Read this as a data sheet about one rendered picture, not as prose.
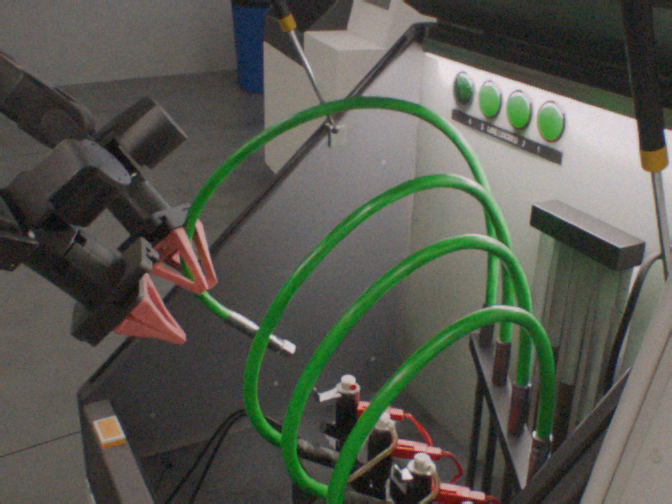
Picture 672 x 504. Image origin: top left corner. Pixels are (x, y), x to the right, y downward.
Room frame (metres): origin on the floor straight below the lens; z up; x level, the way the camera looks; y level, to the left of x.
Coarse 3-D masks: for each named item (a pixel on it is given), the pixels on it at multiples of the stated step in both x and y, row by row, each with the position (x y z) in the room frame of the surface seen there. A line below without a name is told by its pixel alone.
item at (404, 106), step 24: (360, 96) 0.89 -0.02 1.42; (384, 96) 0.89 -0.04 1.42; (288, 120) 0.88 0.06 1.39; (312, 120) 0.88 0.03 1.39; (432, 120) 0.89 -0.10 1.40; (264, 144) 0.87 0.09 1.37; (456, 144) 0.89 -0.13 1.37; (480, 168) 0.90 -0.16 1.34; (192, 216) 0.86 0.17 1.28; (216, 312) 0.87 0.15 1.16
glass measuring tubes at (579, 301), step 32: (544, 224) 0.90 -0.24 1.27; (576, 224) 0.85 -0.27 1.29; (608, 224) 0.86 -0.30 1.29; (544, 256) 0.90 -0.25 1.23; (576, 256) 0.88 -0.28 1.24; (608, 256) 0.80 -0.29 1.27; (640, 256) 0.81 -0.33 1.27; (544, 288) 0.90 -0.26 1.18; (576, 288) 0.85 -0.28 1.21; (608, 288) 0.81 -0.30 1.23; (544, 320) 0.91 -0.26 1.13; (576, 320) 0.84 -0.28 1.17; (608, 320) 0.81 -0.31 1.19; (576, 352) 0.84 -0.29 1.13; (608, 352) 0.82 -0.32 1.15; (576, 384) 0.85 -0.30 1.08; (576, 416) 0.82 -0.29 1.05
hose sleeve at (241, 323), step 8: (232, 312) 0.87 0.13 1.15; (224, 320) 0.87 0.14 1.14; (232, 320) 0.87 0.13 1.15; (240, 320) 0.87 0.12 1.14; (248, 320) 0.88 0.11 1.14; (240, 328) 0.87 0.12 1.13; (248, 328) 0.87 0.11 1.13; (256, 328) 0.87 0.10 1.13; (272, 336) 0.88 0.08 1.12; (272, 344) 0.87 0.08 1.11; (280, 344) 0.87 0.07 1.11
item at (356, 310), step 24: (456, 240) 0.67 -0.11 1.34; (480, 240) 0.68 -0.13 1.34; (408, 264) 0.65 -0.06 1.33; (504, 264) 0.70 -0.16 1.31; (384, 288) 0.64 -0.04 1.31; (528, 288) 0.72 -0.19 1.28; (360, 312) 0.62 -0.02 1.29; (336, 336) 0.61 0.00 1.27; (528, 336) 0.72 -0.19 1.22; (312, 360) 0.61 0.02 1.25; (528, 360) 0.72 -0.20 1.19; (312, 384) 0.60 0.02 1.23; (528, 384) 0.72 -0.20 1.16; (288, 408) 0.60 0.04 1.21; (288, 432) 0.59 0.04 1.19; (288, 456) 0.59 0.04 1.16; (312, 480) 0.61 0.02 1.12
